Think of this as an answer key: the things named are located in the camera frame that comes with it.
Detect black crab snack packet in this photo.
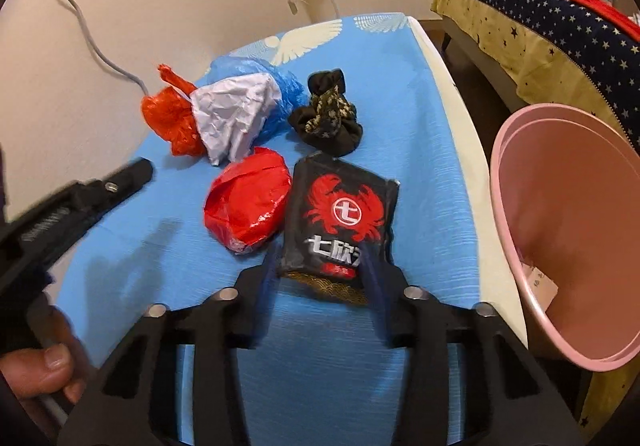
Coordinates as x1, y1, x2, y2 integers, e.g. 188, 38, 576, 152
280, 153, 399, 305

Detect pink plastic trash bin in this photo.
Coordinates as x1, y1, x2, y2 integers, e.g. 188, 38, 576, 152
489, 103, 639, 372

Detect person's left hand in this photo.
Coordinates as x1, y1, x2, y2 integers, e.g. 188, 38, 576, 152
0, 305, 91, 432

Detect red plastic bag ball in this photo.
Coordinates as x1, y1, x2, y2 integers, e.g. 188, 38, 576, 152
203, 147, 292, 255

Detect camouflage black socks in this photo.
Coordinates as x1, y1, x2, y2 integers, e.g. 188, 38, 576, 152
288, 68, 363, 158

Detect crumpled white paper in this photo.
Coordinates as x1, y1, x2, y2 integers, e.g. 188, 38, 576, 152
190, 73, 282, 166

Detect orange plastic bag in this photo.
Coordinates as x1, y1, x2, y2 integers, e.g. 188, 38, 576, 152
141, 64, 206, 157

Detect blue plastic bag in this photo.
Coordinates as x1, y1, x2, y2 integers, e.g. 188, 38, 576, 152
205, 55, 309, 142

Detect navy star bed sheet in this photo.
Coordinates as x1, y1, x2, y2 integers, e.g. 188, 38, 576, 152
439, 0, 640, 153

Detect grey wall cable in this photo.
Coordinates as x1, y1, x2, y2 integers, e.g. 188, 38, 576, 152
46, 0, 151, 98

